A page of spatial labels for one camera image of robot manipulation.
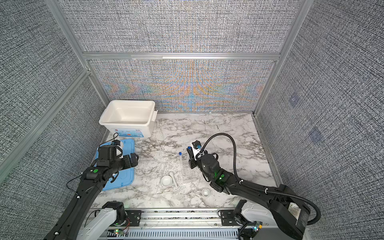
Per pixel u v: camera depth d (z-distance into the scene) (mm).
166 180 842
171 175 860
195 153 659
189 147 763
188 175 878
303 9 704
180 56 878
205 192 805
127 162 701
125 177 871
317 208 404
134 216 732
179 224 732
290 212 410
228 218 732
